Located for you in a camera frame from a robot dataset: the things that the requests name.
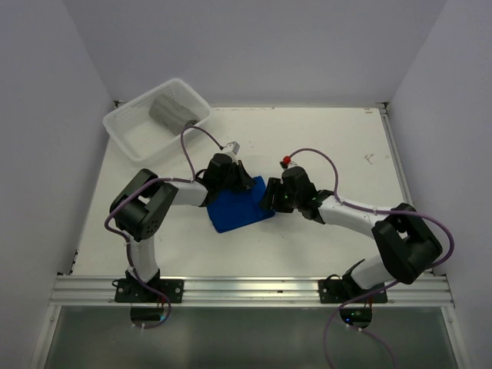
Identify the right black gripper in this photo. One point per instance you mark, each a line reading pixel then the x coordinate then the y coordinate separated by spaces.
pixel 274 186

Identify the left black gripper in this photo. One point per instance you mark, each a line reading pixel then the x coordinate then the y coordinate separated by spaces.
pixel 244 181

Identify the blue towel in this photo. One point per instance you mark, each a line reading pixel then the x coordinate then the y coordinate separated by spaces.
pixel 233 210

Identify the grey towel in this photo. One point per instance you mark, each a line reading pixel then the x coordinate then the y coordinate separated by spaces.
pixel 171 115

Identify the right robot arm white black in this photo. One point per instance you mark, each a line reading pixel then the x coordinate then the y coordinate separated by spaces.
pixel 406 246

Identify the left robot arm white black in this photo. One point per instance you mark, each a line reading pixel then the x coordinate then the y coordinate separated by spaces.
pixel 139 210

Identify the white plastic basket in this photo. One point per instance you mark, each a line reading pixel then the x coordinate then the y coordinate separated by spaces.
pixel 149 127

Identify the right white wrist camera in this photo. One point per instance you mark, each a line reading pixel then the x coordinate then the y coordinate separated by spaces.
pixel 287 163

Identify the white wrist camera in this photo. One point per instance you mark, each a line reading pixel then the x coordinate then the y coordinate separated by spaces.
pixel 231 148
pixel 287 163

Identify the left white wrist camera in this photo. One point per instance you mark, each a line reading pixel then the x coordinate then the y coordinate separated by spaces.
pixel 231 148

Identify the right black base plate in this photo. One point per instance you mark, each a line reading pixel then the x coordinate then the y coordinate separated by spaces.
pixel 336 290

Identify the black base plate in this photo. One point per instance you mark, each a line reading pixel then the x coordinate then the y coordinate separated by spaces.
pixel 336 290
pixel 153 290

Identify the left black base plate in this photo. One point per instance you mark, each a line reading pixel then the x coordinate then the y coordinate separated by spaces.
pixel 153 290

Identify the aluminium mounting rail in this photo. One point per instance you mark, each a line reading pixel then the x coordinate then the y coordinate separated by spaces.
pixel 428 291

